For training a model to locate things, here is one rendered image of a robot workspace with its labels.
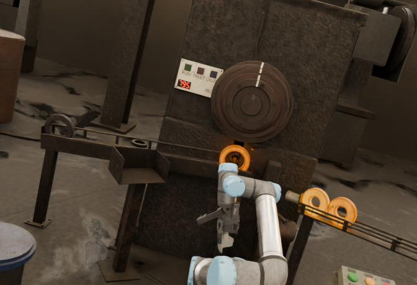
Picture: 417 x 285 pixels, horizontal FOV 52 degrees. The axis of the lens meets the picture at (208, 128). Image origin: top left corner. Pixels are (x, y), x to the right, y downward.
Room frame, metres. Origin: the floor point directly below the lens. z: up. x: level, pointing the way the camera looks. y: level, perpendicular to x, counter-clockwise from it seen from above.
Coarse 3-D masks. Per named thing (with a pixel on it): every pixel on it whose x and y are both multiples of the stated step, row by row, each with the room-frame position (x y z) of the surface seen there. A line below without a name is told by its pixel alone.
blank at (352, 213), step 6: (336, 198) 2.18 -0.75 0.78; (342, 198) 2.16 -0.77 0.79; (330, 204) 2.19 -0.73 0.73; (336, 204) 2.17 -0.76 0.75; (342, 204) 2.15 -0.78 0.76; (348, 204) 2.14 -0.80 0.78; (330, 210) 2.18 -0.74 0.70; (336, 210) 2.19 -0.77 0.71; (348, 210) 2.13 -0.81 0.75; (354, 210) 2.11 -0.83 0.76; (330, 216) 2.18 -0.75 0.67; (348, 216) 2.12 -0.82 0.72; (354, 216) 2.11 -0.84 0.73; (336, 222) 2.15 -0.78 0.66
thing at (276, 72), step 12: (228, 72) 2.45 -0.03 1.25; (276, 72) 2.44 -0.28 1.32; (216, 84) 2.45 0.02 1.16; (288, 84) 2.43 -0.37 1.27; (216, 96) 2.45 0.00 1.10; (288, 96) 2.43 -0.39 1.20; (216, 108) 2.45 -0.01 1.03; (288, 108) 2.43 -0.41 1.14; (216, 120) 2.45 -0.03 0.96; (288, 120) 2.43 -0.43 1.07; (228, 132) 2.45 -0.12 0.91; (276, 132) 2.43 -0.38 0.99
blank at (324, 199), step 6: (306, 192) 2.28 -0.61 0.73; (312, 192) 2.26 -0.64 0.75; (318, 192) 2.24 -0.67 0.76; (324, 192) 2.24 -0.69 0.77; (306, 198) 2.28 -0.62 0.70; (318, 198) 2.24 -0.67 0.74; (324, 198) 2.22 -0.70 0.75; (312, 204) 2.28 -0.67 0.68; (324, 204) 2.21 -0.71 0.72; (306, 210) 2.26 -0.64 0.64; (324, 210) 2.20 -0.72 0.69
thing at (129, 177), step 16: (112, 160) 2.20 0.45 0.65; (128, 160) 2.29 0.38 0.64; (144, 160) 2.34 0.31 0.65; (160, 160) 2.31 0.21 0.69; (128, 176) 2.18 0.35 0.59; (144, 176) 2.22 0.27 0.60; (160, 176) 2.26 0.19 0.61; (128, 208) 2.21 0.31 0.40; (128, 224) 2.20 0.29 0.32; (128, 240) 2.21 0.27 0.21; (112, 272) 2.19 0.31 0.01; (128, 272) 2.23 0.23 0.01
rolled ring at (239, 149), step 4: (228, 148) 2.47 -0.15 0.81; (232, 148) 2.47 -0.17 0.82; (236, 148) 2.46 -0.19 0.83; (240, 148) 2.46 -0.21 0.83; (224, 152) 2.47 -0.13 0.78; (228, 152) 2.47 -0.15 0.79; (240, 152) 2.46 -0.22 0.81; (244, 152) 2.46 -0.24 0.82; (220, 156) 2.47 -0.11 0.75; (224, 156) 2.47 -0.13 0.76; (244, 156) 2.46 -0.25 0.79; (248, 156) 2.46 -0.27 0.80; (220, 160) 2.47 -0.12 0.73; (224, 160) 2.47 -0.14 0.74; (244, 160) 2.46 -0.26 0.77; (248, 160) 2.46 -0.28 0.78; (244, 164) 2.46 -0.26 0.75; (248, 164) 2.46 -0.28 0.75; (240, 168) 2.47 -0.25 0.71; (244, 168) 2.46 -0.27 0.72
